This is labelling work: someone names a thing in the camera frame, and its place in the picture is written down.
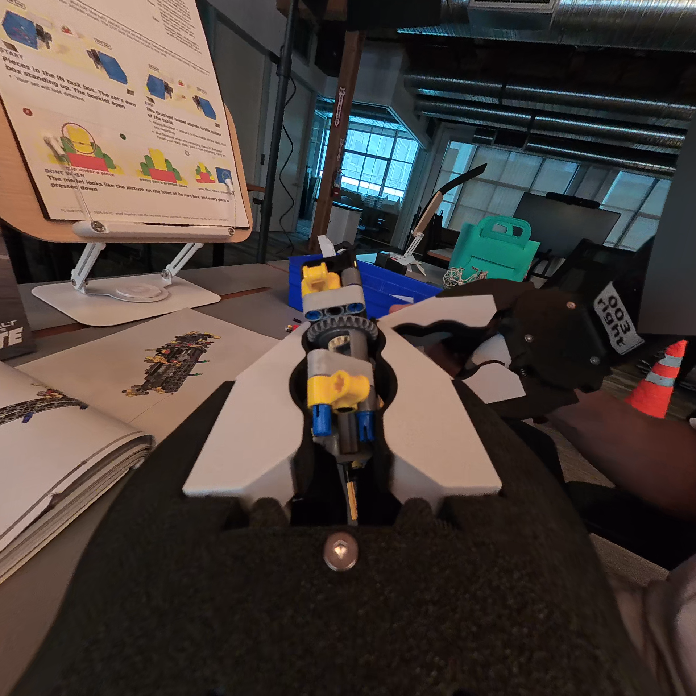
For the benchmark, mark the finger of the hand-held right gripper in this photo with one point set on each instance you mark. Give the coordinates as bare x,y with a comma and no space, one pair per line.
500,383
451,312

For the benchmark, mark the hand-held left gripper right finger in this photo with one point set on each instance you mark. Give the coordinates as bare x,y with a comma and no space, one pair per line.
446,435

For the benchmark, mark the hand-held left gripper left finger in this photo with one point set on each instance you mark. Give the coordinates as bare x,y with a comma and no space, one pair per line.
239,435

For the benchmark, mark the grey black lego technic assembly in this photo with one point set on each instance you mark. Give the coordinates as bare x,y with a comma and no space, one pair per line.
340,386

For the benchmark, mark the person's right forearm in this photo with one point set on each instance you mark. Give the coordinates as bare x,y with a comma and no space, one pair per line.
625,446

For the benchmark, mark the open lego instruction booklet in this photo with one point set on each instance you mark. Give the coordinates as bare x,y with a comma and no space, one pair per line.
163,370

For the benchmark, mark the scattered small lego pins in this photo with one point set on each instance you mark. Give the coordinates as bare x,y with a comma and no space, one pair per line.
292,327

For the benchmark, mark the lego set box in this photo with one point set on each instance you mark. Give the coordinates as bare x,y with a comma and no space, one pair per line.
13,304

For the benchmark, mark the person's right hand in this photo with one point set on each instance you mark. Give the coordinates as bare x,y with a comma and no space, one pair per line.
448,356

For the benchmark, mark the miniature white bicycle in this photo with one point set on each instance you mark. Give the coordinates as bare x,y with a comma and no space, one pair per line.
462,277

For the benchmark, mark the blue plastic bin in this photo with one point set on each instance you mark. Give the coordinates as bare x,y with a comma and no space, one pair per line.
397,283

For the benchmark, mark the small black box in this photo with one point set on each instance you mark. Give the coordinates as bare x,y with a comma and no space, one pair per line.
389,260

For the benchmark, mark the curved black desk lamp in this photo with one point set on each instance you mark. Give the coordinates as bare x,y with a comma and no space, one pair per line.
429,217

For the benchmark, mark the black monitor screen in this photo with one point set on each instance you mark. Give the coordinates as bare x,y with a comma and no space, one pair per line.
565,228

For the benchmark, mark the orange traffic cone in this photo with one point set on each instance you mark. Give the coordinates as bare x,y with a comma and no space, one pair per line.
658,380

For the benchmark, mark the white paper slip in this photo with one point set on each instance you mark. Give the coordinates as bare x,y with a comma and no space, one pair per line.
327,246

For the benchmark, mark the paned window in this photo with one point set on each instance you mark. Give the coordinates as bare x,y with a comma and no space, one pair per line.
375,163
516,174

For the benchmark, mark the wooden document stand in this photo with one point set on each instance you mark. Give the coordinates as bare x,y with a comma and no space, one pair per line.
130,293

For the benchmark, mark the ceiling ventilation ducts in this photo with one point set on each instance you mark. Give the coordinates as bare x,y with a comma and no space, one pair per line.
544,98

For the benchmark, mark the black tripod pole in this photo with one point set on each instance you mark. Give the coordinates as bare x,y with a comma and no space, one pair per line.
277,136

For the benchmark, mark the wooden post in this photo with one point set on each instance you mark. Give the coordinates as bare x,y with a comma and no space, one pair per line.
337,136

